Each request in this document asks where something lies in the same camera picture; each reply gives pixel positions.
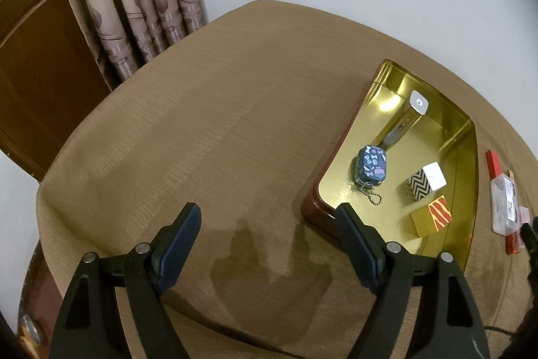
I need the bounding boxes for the white block with zigzag side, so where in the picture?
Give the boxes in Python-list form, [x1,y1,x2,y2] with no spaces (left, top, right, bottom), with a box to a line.
[407,162,447,201]

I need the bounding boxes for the red tin box gold interior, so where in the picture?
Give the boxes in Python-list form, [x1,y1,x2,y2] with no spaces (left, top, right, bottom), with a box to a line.
[300,59,481,276]

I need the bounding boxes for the clear plastic box with label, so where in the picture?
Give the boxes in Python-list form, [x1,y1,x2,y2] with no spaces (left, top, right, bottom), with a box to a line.
[490,173,522,236]

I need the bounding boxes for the small clear box red contents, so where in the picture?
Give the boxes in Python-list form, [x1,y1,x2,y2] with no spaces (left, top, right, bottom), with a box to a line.
[504,205,531,255]

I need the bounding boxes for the dark patterned keychain case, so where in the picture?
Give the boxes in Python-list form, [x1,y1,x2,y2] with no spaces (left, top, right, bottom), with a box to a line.
[353,144,388,209]

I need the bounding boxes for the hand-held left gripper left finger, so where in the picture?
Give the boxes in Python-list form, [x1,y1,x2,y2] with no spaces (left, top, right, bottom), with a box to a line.
[49,203,202,359]

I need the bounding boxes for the brown tablecloth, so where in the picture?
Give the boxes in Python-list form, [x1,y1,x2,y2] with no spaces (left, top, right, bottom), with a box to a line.
[36,0,538,359]

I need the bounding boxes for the silver metal stick device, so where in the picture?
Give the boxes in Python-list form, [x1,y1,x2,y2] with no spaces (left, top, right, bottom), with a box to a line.
[378,91,428,151]

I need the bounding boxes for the brown wooden door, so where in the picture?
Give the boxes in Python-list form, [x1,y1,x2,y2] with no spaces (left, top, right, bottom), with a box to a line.
[0,0,112,179]

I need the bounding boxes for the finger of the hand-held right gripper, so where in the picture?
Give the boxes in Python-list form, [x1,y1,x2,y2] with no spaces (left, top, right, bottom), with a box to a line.
[520,217,538,252]

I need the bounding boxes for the dark wooden furniture piece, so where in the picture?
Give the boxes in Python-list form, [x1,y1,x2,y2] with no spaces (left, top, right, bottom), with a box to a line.
[17,250,57,359]

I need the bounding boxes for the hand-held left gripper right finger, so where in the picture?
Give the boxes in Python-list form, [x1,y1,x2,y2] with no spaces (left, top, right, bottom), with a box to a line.
[335,203,490,359]

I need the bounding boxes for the red rectangular block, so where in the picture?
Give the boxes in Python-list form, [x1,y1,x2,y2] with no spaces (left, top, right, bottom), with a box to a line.
[486,150,503,180]

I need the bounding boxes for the yellow block with red stripes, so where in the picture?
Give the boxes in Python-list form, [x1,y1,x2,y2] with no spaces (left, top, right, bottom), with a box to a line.
[411,195,453,238]

